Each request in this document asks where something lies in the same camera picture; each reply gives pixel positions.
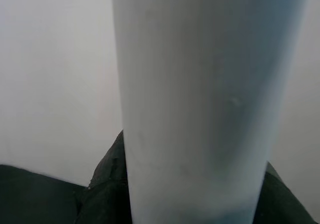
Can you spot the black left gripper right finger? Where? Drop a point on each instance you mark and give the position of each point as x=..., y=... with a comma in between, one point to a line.
x=275, y=204

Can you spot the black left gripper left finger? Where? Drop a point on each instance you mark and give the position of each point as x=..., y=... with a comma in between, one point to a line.
x=107, y=196

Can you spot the white plastic table leg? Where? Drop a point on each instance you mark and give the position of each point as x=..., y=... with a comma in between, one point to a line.
x=200, y=83

